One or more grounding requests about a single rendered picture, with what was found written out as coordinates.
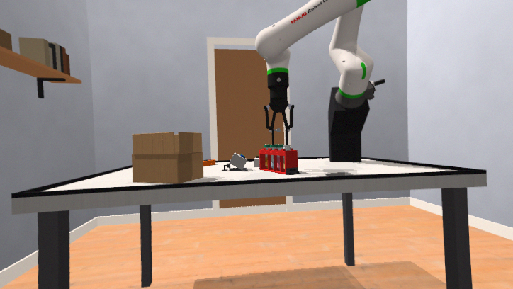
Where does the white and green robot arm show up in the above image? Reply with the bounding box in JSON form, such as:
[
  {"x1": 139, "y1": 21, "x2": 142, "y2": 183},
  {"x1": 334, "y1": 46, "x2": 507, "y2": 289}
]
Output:
[{"x1": 255, "y1": 0, "x2": 385, "y2": 108}]

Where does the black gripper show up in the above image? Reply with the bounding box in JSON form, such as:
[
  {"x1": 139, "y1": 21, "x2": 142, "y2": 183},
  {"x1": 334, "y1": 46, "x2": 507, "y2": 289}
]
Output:
[{"x1": 264, "y1": 86, "x2": 294, "y2": 145}]

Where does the grey button panel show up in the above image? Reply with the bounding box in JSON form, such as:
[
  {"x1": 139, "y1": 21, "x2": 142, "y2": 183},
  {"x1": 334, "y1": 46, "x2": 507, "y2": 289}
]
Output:
[{"x1": 222, "y1": 153, "x2": 248, "y2": 171}]

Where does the orange pocket multimeter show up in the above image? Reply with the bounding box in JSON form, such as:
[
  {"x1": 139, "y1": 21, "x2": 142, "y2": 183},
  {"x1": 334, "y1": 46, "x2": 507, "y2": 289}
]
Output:
[{"x1": 203, "y1": 159, "x2": 215, "y2": 166}]

